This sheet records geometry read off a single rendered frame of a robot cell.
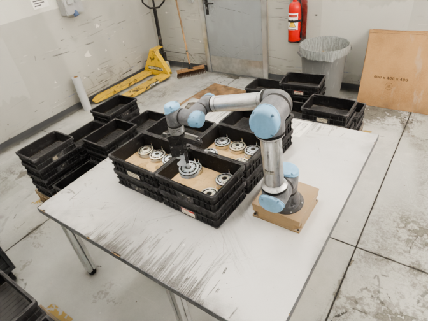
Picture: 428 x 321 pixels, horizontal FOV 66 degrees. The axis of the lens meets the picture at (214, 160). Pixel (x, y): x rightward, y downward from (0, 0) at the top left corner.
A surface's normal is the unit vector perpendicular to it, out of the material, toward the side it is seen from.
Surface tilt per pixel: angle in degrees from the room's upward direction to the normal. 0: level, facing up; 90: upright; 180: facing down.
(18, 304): 0
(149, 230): 0
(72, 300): 0
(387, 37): 83
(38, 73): 90
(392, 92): 72
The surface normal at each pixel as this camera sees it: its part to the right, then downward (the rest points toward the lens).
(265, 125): -0.51, 0.48
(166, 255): -0.12, -0.80
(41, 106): 0.82, 0.25
